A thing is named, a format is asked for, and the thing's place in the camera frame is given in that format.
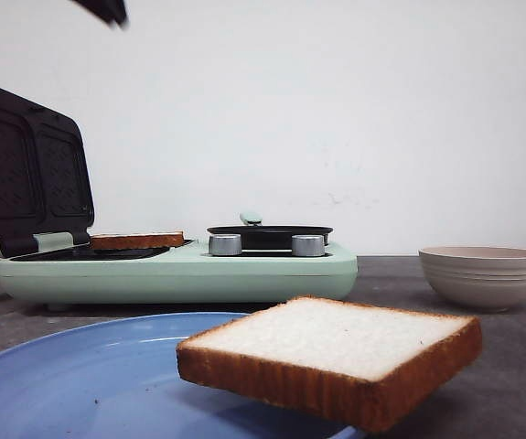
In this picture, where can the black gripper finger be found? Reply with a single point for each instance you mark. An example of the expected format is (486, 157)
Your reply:
(109, 11)
(123, 13)

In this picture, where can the cream ribbed bowl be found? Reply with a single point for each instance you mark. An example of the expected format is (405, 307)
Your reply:
(485, 278)

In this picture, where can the white bread slice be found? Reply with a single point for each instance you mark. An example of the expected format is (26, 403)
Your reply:
(363, 365)
(137, 241)

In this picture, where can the mint green breakfast maker base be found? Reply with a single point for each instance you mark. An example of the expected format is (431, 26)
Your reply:
(181, 275)

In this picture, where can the left silver knob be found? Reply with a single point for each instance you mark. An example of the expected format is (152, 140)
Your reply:
(229, 244)

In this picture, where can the silver knob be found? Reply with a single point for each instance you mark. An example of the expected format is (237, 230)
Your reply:
(306, 245)
(229, 244)

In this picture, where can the black frying pan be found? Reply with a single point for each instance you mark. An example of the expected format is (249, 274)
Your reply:
(259, 237)

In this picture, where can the right silver knob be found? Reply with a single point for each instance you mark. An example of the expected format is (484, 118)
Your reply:
(306, 245)

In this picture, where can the blue plate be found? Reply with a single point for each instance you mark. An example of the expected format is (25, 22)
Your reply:
(119, 380)

